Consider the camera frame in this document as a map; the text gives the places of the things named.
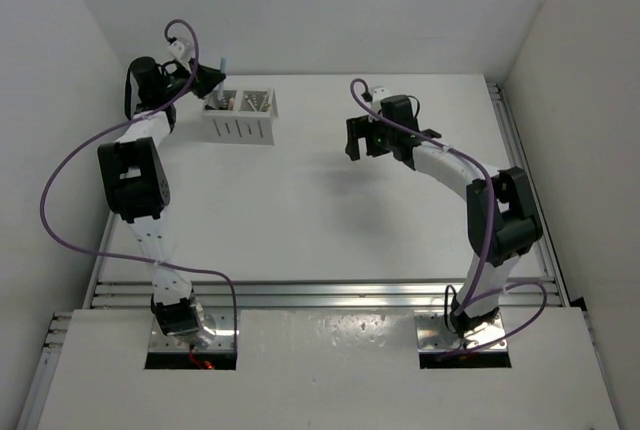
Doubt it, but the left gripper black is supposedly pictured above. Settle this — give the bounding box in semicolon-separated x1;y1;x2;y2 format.
159;58;224;101

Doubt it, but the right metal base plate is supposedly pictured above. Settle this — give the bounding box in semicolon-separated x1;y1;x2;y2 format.
414;310;508;354

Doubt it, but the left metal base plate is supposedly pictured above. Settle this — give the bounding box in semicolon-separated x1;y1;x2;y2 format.
147;303;238;356

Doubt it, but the metal base plate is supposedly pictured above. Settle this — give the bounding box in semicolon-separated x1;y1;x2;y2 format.
414;310;508;354
147;303;238;356

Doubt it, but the aluminium front rail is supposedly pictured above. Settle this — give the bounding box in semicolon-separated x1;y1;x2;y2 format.
84;277;566;309

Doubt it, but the white light-blue makeup pen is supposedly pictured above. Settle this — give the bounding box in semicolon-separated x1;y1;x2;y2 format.
215;57;227;102

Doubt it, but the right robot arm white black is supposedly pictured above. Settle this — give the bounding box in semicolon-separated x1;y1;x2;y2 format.
345;87;543;337

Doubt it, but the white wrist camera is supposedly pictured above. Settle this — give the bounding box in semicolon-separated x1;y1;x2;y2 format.
167;37;195;70
368;86;392;115

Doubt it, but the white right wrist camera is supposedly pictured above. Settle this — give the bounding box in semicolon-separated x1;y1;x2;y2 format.
368;86;392;115

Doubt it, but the aluminium right side rail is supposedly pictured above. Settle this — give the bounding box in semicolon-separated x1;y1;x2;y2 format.
487;80;571;307

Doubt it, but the aluminium rail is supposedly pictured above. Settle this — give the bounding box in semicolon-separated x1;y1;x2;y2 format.
487;80;571;307
84;277;566;309

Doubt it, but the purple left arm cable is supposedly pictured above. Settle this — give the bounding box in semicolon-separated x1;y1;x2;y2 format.
38;19;239;346

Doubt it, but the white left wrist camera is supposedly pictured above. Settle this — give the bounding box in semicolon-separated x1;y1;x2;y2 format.
167;37;195;70

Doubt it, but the white two-slot organizer box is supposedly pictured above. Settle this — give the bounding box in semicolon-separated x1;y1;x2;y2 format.
201;88;278;146

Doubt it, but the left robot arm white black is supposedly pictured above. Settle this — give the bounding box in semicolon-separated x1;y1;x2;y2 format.
97;56;226;344

